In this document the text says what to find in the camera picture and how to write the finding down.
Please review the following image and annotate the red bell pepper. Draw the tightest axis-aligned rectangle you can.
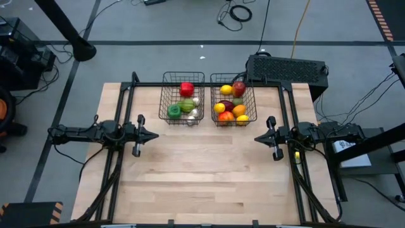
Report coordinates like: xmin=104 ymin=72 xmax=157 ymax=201
xmin=179 ymin=82 xmax=195 ymax=98

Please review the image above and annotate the red apple with stem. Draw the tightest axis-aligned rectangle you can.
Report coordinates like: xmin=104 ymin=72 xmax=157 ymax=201
xmin=232 ymin=80 xmax=247 ymax=98

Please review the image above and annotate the black pole with round base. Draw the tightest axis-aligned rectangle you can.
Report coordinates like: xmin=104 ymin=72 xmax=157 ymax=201
xmin=33 ymin=0 xmax=97 ymax=63

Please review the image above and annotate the black device with cables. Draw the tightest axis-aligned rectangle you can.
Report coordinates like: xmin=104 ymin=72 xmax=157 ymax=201
xmin=389 ymin=53 xmax=405 ymax=90

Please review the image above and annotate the white printed paper sheet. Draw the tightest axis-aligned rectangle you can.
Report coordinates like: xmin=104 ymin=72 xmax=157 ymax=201
xmin=332 ymin=139 xmax=373 ymax=168

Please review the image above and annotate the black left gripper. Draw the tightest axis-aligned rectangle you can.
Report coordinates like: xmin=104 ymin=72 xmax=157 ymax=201
xmin=124 ymin=113 xmax=159 ymax=158

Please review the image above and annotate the orange fruit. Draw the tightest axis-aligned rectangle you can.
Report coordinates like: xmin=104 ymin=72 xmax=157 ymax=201
xmin=232 ymin=104 xmax=247 ymax=118

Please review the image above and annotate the green bell pepper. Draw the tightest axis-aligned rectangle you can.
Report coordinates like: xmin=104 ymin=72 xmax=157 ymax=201
xmin=166 ymin=103 xmax=182 ymax=120

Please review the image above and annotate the black mat with orange stripes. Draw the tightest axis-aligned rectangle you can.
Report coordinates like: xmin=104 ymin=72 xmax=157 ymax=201
xmin=366 ymin=0 xmax=405 ymax=42

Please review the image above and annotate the orange-red persimmon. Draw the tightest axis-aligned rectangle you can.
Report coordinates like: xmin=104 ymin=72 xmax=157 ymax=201
xmin=217 ymin=110 xmax=235 ymax=126

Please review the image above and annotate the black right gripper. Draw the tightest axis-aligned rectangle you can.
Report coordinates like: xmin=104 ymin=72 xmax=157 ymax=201
xmin=254 ymin=115 xmax=292 ymax=162

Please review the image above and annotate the black side table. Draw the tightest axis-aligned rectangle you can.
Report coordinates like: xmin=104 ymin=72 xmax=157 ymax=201
xmin=321 ymin=122 xmax=405 ymax=203

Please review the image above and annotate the yellow floor cable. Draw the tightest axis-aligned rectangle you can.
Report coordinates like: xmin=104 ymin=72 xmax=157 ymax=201
xmin=290 ymin=0 xmax=313 ymax=60

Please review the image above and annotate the black equipment rack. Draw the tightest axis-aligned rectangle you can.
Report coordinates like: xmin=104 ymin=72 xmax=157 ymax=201
xmin=0 ymin=16 xmax=57 ymax=92

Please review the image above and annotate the black metal rig frame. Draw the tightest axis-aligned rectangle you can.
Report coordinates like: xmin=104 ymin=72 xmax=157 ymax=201
xmin=75 ymin=71 xmax=342 ymax=224

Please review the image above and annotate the black box with hazard stripes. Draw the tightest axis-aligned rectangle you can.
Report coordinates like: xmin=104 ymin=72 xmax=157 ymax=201
xmin=0 ymin=201 xmax=64 ymax=228

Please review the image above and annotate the black floor cable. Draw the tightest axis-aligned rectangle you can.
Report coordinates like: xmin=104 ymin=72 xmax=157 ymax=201
xmin=255 ymin=0 xmax=271 ymax=54

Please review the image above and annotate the black wire basket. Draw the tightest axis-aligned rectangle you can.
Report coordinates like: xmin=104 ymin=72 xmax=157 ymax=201
xmin=210 ymin=72 xmax=258 ymax=127
xmin=158 ymin=71 xmax=206 ymax=126

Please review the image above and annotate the orange and black machine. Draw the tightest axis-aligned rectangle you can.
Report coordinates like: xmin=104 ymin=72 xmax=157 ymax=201
xmin=0 ymin=87 xmax=28 ymax=155

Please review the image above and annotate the coiled black cable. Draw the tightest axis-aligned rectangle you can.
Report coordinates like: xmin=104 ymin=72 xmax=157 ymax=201
xmin=216 ymin=0 xmax=253 ymax=32

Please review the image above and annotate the ribbed light green squash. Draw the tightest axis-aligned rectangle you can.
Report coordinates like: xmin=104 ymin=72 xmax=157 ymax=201
xmin=177 ymin=98 xmax=196 ymax=114

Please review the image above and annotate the dark red apple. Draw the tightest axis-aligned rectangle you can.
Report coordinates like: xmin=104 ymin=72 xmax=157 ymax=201
xmin=218 ymin=99 xmax=235 ymax=112

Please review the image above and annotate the black perforated computer case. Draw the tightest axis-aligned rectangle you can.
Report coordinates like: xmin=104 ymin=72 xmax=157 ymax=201
xmin=246 ymin=53 xmax=330 ymax=103

